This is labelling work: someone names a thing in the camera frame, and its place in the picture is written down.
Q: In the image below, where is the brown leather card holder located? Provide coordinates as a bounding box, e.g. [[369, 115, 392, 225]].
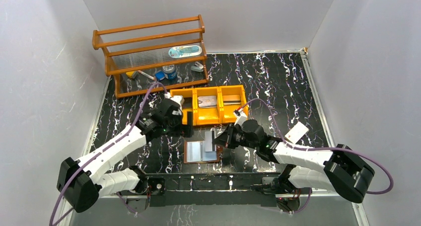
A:
[[184, 141, 221, 164]]

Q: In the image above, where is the silver card in bin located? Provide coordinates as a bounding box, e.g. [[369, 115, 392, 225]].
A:
[[198, 95, 218, 108]]

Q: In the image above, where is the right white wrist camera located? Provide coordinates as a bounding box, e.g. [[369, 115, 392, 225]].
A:
[[233, 108, 248, 127]]

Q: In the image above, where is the blue lidded jar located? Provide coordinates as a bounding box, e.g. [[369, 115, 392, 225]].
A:
[[162, 65, 178, 80]]

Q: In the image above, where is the grey credit card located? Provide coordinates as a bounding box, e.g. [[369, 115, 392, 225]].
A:
[[204, 130, 216, 152]]

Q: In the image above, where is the oval blue packaged item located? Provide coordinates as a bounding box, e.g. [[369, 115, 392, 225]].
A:
[[168, 45, 203, 59]]

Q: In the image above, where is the white marker pen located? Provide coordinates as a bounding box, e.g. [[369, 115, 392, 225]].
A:
[[138, 71, 155, 80]]

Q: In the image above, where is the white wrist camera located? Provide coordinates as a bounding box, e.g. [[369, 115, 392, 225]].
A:
[[233, 108, 248, 127], [164, 92, 185, 110]]

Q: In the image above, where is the yellow sponge block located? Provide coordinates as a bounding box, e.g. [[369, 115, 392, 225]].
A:
[[126, 71, 139, 79]]

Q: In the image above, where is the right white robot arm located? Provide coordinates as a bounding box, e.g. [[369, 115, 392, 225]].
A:
[[213, 120, 375, 203]]

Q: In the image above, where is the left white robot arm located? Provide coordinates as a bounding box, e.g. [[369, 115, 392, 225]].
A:
[[57, 95, 193, 213]]

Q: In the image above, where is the wooden shelf rack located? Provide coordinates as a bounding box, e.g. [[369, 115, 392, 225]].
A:
[[92, 14, 210, 98]]

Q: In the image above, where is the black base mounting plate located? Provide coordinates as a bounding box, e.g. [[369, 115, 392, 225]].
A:
[[146, 172, 302, 211]]

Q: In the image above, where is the brown striped card in bin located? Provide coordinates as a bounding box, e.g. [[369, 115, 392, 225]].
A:
[[222, 94, 241, 106]]

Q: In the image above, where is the small blue box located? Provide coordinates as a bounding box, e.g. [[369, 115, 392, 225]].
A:
[[154, 71, 166, 81]]

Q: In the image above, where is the white power strip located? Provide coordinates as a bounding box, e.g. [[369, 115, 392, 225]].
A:
[[285, 122, 309, 144]]

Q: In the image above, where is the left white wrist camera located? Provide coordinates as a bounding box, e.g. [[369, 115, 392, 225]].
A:
[[164, 92, 185, 110]]

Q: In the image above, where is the yellow three-compartment bin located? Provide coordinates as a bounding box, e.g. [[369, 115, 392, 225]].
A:
[[170, 85, 247, 126]]

